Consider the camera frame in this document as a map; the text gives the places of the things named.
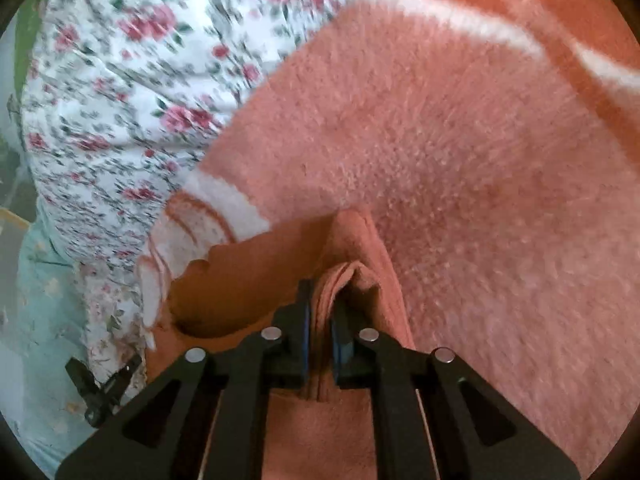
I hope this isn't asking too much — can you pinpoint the green cloth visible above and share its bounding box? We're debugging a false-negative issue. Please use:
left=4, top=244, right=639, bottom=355
left=12, top=0, right=58, bottom=96

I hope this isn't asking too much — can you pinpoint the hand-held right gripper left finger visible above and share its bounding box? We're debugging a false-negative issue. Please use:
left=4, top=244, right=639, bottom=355
left=54, top=279, right=315, bottom=480

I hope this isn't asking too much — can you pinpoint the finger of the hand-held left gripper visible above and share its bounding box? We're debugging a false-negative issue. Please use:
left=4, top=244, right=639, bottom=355
left=65, top=354, right=143, bottom=428

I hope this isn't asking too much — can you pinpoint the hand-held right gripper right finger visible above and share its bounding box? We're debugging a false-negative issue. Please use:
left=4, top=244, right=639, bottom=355
left=331, top=302, right=583, bottom=480

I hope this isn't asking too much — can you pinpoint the orange fleece cloth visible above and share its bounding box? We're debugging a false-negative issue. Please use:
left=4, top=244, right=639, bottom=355
left=136, top=0, right=640, bottom=480

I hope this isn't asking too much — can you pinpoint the white floral bed sheet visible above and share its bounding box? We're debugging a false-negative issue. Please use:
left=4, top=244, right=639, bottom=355
left=17, top=0, right=401, bottom=386

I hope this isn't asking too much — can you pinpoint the light teal cloth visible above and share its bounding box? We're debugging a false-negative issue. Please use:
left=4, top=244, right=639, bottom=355
left=0, top=200, right=108, bottom=478

